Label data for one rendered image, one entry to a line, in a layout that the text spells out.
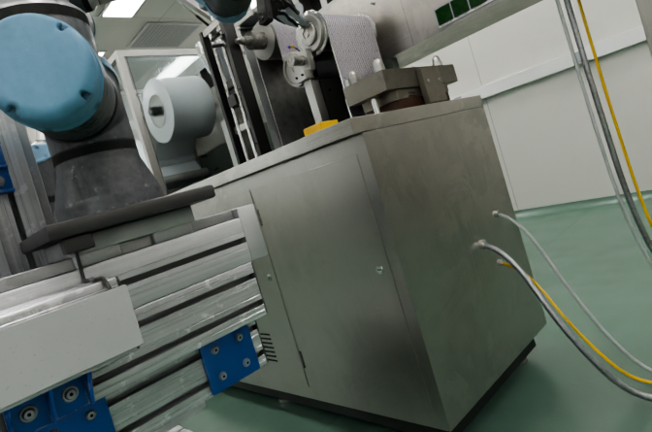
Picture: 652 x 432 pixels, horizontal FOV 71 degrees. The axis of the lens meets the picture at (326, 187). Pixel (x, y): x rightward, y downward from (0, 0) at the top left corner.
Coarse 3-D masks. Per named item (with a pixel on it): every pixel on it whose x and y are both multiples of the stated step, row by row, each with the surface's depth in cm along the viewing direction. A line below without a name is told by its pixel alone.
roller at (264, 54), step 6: (258, 24) 170; (270, 24) 166; (252, 30) 173; (258, 30) 171; (264, 30) 168; (270, 30) 166; (270, 36) 167; (276, 36) 166; (270, 42) 167; (276, 42) 166; (270, 48) 168; (276, 48) 167; (258, 54) 174; (264, 54) 171; (270, 54) 169; (276, 54) 170
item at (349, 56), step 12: (336, 48) 149; (348, 48) 153; (360, 48) 157; (372, 48) 162; (336, 60) 148; (348, 60) 152; (360, 60) 156; (372, 60) 160; (348, 72) 151; (360, 72) 155; (372, 72) 159
